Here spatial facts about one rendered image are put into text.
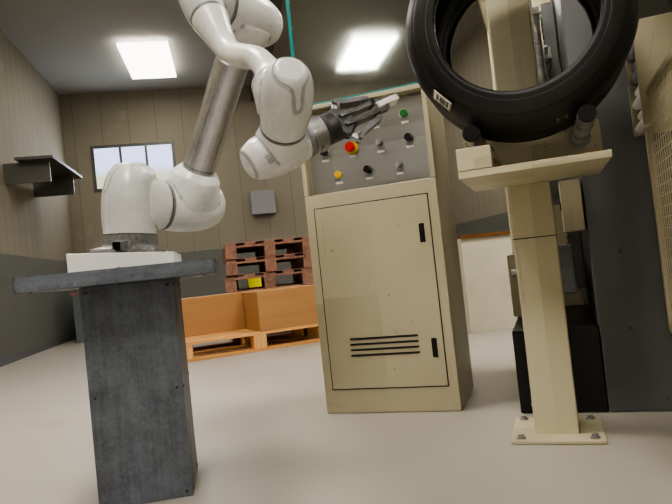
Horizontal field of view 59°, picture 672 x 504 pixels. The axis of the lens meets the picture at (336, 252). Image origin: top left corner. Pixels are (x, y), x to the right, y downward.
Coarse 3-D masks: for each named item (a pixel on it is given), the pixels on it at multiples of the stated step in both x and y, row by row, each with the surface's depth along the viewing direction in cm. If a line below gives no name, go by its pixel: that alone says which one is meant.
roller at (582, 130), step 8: (584, 112) 144; (592, 112) 143; (576, 120) 150; (584, 120) 144; (592, 120) 144; (576, 128) 156; (584, 128) 151; (576, 136) 165; (584, 136) 163; (576, 144) 176
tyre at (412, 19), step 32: (416, 0) 156; (448, 0) 178; (608, 0) 139; (416, 32) 155; (448, 32) 179; (608, 32) 140; (416, 64) 158; (448, 64) 180; (576, 64) 142; (608, 64) 141; (448, 96) 153; (480, 96) 149; (512, 96) 147; (544, 96) 144; (576, 96) 144; (480, 128) 156; (512, 128) 151; (544, 128) 153
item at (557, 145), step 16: (592, 128) 175; (464, 144) 188; (496, 144) 184; (512, 144) 183; (528, 144) 181; (544, 144) 180; (560, 144) 178; (592, 144) 175; (512, 160) 183; (528, 160) 181
